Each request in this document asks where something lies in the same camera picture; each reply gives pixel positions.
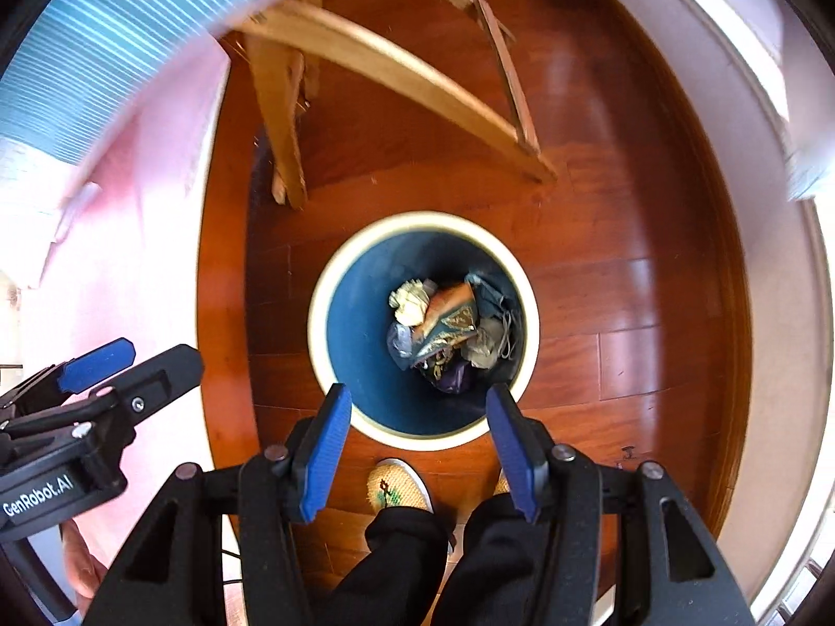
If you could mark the cream paper bag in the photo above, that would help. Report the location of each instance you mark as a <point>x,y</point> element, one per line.
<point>410,301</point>

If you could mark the wooden table frame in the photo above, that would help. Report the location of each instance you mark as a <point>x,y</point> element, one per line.
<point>285,42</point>

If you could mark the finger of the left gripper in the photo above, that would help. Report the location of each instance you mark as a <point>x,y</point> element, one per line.
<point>135,395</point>
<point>54,384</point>

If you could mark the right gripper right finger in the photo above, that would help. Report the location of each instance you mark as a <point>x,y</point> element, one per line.
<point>669,567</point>

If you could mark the yellow slipper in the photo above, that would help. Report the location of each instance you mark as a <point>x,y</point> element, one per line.
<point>394,483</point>
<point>501,486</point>

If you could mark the blue face mask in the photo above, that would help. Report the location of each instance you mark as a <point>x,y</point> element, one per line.
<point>490,302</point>

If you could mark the purple plastic bag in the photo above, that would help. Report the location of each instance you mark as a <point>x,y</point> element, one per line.
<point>399,346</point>

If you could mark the teal white patterned tablecloth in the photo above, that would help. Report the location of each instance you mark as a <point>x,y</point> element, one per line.
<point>83,60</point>

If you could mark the right yellow slipper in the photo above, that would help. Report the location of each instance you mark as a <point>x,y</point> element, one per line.
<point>501,486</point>

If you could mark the black gold wrapper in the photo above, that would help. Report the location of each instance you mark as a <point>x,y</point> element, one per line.
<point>437,352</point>

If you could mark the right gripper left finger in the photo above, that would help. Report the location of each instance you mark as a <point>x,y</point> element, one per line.
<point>169,571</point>

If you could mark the left yellow slipper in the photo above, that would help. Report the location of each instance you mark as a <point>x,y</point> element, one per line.
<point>394,483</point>

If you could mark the yellow paper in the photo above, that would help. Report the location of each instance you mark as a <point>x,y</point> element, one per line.
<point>490,343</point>

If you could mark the orange snack packet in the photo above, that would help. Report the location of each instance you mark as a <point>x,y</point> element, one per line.
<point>451,310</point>

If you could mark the dark blue trash bin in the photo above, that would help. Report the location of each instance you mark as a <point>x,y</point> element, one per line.
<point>350,315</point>

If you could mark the pink bed cover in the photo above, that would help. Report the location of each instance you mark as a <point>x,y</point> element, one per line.
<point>110,249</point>

